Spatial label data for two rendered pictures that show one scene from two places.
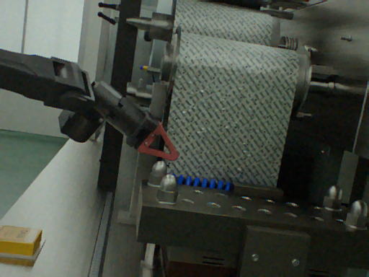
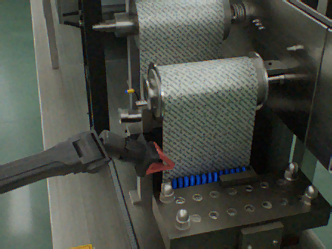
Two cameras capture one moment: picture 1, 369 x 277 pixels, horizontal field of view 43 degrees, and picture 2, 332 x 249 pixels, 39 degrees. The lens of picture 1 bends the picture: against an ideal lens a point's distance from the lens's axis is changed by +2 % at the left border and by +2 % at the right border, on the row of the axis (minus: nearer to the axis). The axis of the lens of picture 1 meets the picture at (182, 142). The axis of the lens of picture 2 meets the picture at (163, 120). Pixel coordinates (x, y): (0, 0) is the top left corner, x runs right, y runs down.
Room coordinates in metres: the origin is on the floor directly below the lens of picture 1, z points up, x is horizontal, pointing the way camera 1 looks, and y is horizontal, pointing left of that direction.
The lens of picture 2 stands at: (-0.04, 0.16, 1.79)
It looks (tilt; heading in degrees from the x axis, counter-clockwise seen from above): 32 degrees down; 352
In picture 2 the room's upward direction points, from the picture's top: straight up
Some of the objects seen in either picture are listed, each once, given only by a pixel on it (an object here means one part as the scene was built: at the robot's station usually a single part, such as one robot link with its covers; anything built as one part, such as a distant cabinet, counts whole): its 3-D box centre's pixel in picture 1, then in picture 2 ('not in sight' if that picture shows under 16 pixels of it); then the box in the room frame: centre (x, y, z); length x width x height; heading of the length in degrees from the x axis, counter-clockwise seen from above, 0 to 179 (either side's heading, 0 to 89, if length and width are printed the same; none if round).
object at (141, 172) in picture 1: (140, 153); (138, 154); (0.98, 0.09, 1.05); 0.06 x 0.05 x 0.31; 97
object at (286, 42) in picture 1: (283, 47); (233, 14); (1.23, -0.22, 1.33); 0.07 x 0.07 x 0.07; 7
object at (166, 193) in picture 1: (168, 187); (182, 217); (0.72, 0.01, 1.05); 0.04 x 0.04 x 0.04
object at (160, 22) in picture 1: (162, 27); (125, 24); (1.19, 0.10, 1.33); 0.06 x 0.06 x 0.06; 7
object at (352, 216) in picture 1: (357, 213); (311, 193); (0.76, -0.31, 1.05); 0.04 x 0.04 x 0.04
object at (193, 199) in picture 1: (251, 221); (239, 208); (0.79, -0.14, 1.00); 0.40 x 0.16 x 0.06; 97
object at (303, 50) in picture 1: (295, 82); (253, 81); (0.98, -0.21, 1.25); 0.15 x 0.01 x 0.15; 7
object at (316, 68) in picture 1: (319, 69); (272, 66); (0.98, -0.25, 1.28); 0.06 x 0.05 x 0.02; 97
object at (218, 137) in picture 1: (225, 143); (208, 147); (0.90, -0.08, 1.11); 0.23 x 0.01 x 0.18; 97
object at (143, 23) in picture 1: (138, 22); (104, 26); (1.18, 0.16, 1.33); 0.06 x 0.03 x 0.03; 97
